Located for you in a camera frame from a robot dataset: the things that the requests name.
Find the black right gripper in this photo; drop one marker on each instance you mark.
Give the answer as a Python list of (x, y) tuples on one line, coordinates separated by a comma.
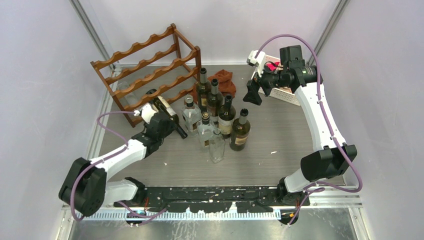
[(252, 86)]

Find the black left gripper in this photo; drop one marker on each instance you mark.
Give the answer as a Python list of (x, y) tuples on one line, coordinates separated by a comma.
[(170, 128)]

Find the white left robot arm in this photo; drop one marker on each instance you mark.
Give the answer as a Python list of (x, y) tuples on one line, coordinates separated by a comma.
[(87, 186)]

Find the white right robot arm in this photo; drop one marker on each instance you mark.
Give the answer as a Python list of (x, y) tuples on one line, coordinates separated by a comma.
[(331, 154)]

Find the square clear bottle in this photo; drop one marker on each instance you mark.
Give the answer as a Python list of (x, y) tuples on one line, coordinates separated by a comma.
[(191, 115)]

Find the dark green wine bottle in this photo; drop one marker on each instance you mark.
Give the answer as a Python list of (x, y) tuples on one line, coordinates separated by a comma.
[(226, 116)]

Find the wine bottle silver neck middle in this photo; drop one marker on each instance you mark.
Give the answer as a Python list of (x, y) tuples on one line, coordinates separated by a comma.
[(213, 101)]

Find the dark wine bottle cream label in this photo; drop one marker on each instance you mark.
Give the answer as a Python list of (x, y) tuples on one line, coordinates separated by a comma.
[(240, 131)]

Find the clear bottle gold cap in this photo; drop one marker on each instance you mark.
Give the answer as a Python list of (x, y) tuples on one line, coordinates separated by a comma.
[(205, 130)]

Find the green wine bottle silver neck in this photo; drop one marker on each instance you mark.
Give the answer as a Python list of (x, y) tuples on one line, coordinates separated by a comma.
[(203, 87)]

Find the wooden wine rack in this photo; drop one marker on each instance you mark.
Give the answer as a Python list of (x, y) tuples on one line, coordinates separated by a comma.
[(172, 72)]

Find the clear bottle front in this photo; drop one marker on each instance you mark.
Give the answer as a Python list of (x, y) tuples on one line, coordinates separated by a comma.
[(216, 146)]

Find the pink cloth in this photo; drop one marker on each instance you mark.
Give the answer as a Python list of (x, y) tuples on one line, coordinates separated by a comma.
[(272, 66)]

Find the brown suede cloth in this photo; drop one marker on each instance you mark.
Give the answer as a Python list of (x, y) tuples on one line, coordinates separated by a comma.
[(225, 85)]

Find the white plastic basket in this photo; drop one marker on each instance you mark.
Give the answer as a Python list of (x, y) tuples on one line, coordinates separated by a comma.
[(284, 93)]

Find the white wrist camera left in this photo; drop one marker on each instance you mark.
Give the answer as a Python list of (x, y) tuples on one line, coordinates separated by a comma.
[(146, 112)]

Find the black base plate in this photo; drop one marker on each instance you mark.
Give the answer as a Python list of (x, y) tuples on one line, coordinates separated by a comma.
[(216, 199)]

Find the aluminium frame rail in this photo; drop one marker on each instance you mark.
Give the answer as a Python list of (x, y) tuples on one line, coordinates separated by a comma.
[(327, 199)]

